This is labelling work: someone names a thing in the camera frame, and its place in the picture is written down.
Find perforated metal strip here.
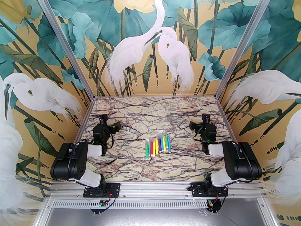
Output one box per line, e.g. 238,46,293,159
47,201,262,209

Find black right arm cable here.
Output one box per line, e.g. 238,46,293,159
193,126,253,182

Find grey metal sheet panel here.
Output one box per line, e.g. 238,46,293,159
35,208,277,226

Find aluminium back table rail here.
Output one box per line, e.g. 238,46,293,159
93,95,219,98

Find red black power wires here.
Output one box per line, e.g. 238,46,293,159
105,189,116,207
212,189,227,206

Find wide aluminium base rail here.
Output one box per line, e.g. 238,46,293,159
45,182,268,199

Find clear acrylic board bracket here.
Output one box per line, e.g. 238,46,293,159
203,198,222,214
91,198,111,215

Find aluminium frame post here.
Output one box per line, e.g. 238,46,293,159
30,0,95,98
216,0,279,98

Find aluminium side table rail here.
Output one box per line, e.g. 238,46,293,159
216,97,255,181
56,97,95,182

